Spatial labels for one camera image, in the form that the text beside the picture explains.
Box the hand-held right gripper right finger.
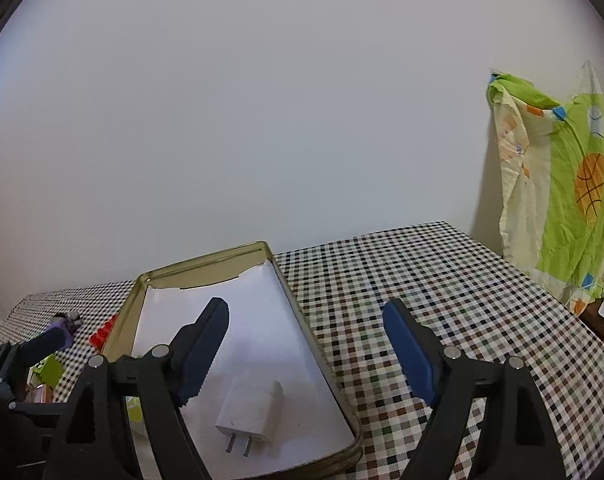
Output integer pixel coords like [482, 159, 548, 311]
[382, 299, 568, 480]

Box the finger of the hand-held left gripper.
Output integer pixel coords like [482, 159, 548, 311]
[0, 329, 68, 392]

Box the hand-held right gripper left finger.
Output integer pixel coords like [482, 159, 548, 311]
[42, 297, 230, 480]

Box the lime green toy block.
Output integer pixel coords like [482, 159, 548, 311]
[27, 355, 65, 403]

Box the red toy block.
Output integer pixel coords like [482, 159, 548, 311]
[89, 314, 119, 350]

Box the gold metal tin box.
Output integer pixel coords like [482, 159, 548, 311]
[103, 241, 363, 476]

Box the purple and grey small toy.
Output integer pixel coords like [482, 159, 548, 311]
[44, 312, 83, 348]

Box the white charger plug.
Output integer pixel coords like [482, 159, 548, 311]
[214, 379, 284, 457]

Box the white paper sheet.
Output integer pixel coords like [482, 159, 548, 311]
[132, 259, 355, 461]

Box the checkered tablecloth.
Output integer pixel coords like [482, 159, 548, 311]
[0, 220, 604, 480]

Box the dark wooden cabinet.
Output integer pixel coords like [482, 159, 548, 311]
[579, 305, 604, 358]

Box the green printed cloth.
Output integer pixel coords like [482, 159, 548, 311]
[486, 60, 604, 317]

